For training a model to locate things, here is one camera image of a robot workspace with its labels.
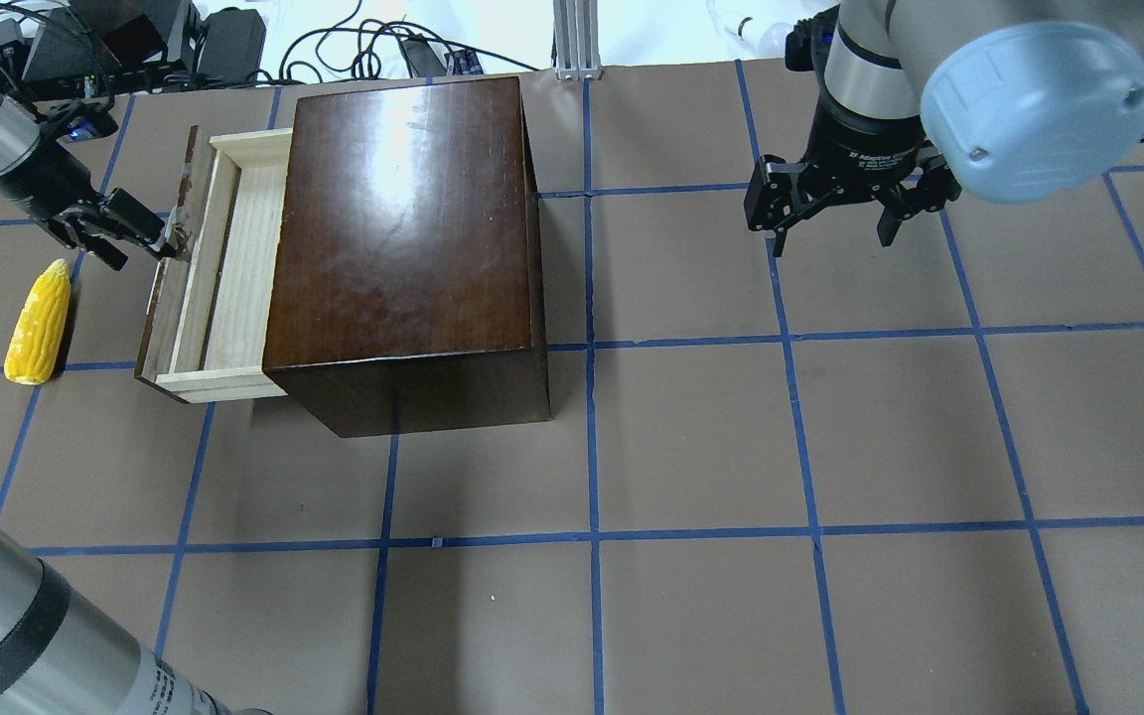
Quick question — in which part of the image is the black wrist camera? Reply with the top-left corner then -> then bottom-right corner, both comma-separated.
785,15 -> 836,72
40,96 -> 119,142

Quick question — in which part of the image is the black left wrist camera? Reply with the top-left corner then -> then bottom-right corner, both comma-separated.
40,96 -> 119,142

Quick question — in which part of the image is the yellow corn cob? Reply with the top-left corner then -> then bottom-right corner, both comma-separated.
3,259 -> 72,386

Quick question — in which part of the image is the black power adapter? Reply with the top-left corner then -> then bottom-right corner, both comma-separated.
194,8 -> 267,84

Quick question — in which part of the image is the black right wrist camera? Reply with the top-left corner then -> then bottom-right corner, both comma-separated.
785,15 -> 836,72

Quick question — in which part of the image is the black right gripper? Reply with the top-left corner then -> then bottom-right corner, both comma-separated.
742,104 -> 962,259

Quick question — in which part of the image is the dark brown wooden cabinet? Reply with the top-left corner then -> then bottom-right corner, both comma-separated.
262,76 -> 553,438

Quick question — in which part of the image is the aluminium frame post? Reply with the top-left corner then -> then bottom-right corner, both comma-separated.
553,0 -> 603,80

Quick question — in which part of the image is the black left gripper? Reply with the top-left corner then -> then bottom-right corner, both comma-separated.
11,149 -> 178,271

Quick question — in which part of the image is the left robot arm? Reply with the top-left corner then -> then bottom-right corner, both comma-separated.
0,90 -> 181,270

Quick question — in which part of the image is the light wood drawer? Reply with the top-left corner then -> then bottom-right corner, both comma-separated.
133,126 -> 292,403

